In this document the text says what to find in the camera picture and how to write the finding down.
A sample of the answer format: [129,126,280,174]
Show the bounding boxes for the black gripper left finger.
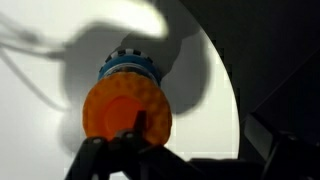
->
[64,109,209,180]

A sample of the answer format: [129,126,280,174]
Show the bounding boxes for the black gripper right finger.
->
[242,111,320,180]

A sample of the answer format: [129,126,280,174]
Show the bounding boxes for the orange bumpy toy ring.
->
[81,71,174,148]

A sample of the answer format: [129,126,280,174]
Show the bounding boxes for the black white striped toy base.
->
[104,47,155,66]

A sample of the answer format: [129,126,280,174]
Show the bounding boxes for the blue toy ring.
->
[97,55,163,88]

